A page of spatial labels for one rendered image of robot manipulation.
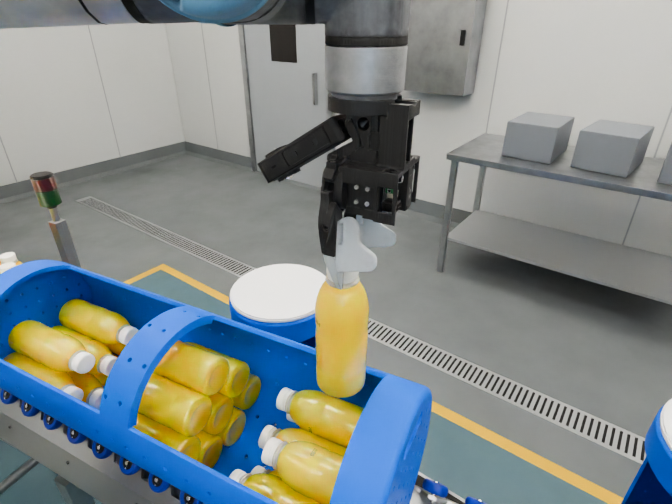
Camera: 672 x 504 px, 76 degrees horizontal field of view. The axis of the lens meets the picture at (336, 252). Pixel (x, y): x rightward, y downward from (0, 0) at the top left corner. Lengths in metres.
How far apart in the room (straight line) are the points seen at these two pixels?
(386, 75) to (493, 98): 3.39
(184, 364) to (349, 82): 0.56
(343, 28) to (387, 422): 0.46
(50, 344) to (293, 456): 0.54
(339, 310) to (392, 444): 0.19
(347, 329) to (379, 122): 0.25
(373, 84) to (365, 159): 0.08
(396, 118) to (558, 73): 3.26
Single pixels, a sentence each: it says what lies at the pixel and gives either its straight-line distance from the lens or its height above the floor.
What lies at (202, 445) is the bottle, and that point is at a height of 1.04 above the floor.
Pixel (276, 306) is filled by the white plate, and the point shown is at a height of 1.04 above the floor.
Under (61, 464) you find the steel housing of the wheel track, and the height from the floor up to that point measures 0.86.
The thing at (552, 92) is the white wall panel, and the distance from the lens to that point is 3.67.
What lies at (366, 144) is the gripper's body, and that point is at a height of 1.59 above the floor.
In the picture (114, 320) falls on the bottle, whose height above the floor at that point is 1.13.
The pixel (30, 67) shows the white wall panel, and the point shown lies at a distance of 5.65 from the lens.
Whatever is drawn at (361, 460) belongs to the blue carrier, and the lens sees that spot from 0.59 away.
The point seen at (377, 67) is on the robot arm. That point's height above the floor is 1.66.
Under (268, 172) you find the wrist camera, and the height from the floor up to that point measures 1.55.
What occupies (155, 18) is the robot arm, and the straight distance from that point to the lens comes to 0.31.
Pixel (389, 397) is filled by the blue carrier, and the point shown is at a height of 1.23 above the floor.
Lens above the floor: 1.70
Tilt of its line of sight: 29 degrees down
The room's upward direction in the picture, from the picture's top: straight up
